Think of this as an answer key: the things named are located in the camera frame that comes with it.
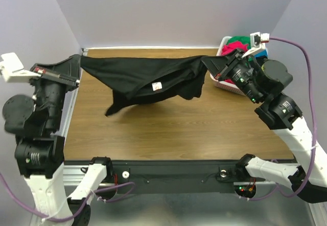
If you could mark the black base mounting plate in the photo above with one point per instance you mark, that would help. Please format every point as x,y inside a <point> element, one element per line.
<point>165,177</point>

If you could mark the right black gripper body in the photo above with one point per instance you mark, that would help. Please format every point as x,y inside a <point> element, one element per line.
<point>228,65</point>

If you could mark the blue t shirt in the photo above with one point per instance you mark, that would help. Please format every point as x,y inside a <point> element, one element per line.
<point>263,53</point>

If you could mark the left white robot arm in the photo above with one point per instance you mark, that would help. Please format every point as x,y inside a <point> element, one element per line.
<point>34,121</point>

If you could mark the black t shirt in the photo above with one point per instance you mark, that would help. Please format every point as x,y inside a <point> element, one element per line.
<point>139,81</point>

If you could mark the pink t shirt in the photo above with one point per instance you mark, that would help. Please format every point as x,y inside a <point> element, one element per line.
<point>228,48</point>

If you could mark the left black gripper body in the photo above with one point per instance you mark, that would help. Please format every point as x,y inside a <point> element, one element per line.
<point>56,88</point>

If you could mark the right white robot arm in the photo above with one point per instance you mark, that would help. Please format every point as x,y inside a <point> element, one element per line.
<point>263,84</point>

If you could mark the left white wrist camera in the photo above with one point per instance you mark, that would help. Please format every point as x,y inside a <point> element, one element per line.
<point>13,71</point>

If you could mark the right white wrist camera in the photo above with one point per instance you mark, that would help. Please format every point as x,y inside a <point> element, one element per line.
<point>258,42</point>

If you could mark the green t shirt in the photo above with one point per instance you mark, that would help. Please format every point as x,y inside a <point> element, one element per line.
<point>241,39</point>

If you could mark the white plastic laundry basket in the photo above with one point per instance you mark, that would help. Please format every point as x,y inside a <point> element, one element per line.
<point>227,84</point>

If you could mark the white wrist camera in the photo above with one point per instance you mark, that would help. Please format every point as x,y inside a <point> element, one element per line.
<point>13,71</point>
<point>258,42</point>

